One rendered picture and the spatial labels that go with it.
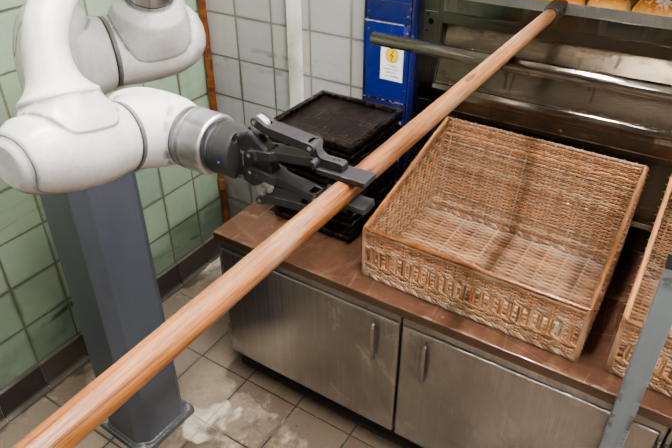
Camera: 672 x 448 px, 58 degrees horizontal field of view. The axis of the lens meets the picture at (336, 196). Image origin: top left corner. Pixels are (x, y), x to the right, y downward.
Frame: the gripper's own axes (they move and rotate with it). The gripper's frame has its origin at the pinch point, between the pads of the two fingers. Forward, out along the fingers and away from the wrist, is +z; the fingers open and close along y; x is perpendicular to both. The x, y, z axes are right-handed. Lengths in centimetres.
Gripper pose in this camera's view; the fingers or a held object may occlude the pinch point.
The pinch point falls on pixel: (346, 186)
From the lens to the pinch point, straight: 75.1
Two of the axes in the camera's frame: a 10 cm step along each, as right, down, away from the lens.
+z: 8.5, 2.9, -4.5
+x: -5.3, 4.5, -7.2
